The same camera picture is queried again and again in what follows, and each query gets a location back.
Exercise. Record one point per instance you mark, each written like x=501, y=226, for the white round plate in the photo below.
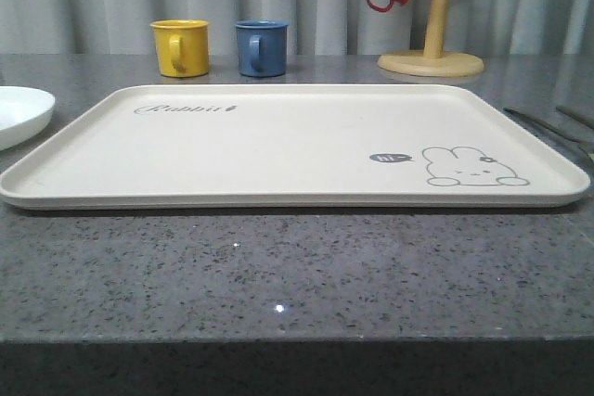
x=25, y=112

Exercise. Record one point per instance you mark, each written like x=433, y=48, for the silver metal spoon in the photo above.
x=575, y=115

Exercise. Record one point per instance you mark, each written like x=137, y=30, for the cream rabbit serving tray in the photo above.
x=172, y=146

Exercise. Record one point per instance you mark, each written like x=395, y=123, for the blue enamel mug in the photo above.
x=262, y=47

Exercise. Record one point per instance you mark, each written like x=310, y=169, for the yellow enamel mug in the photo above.
x=182, y=47

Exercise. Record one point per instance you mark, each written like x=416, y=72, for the wooden mug tree stand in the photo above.
x=433, y=60

